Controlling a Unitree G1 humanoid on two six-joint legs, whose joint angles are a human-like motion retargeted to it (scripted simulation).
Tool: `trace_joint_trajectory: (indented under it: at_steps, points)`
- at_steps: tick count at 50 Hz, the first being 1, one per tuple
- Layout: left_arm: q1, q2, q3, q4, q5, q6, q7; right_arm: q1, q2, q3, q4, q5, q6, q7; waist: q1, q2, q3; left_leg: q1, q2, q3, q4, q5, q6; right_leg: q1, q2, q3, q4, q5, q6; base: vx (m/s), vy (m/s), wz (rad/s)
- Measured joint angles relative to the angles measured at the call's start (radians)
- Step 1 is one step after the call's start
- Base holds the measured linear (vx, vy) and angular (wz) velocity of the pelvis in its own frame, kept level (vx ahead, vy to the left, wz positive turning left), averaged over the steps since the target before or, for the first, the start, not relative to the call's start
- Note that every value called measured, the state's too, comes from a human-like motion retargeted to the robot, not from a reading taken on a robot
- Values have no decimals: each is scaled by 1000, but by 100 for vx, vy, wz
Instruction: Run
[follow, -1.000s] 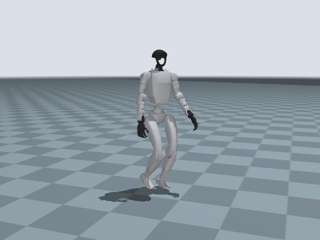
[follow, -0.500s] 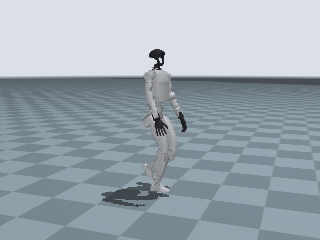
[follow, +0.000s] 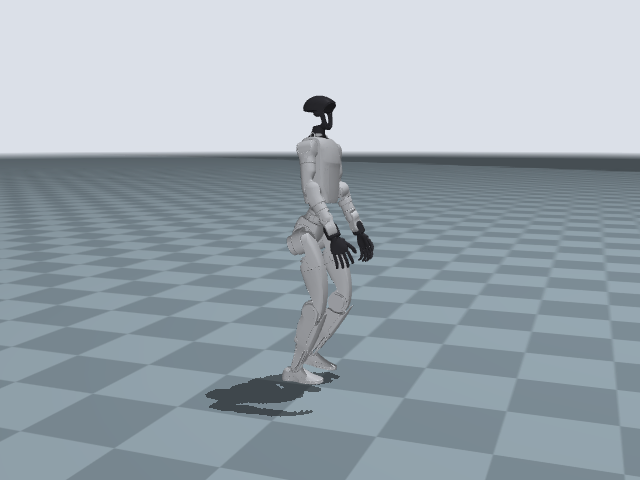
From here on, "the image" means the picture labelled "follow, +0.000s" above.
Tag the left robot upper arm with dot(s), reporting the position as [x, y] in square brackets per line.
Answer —
[343, 187]

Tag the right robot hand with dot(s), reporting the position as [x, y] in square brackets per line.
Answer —
[338, 246]

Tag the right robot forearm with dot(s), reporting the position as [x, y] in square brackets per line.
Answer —
[317, 204]

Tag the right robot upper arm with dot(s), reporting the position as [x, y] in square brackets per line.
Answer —
[307, 151]

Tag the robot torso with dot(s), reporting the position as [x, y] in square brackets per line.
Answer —
[327, 176]

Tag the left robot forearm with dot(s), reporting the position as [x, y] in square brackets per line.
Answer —
[349, 211]

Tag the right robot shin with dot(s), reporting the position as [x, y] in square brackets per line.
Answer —
[307, 333]

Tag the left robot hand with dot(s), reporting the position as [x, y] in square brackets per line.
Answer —
[365, 244]

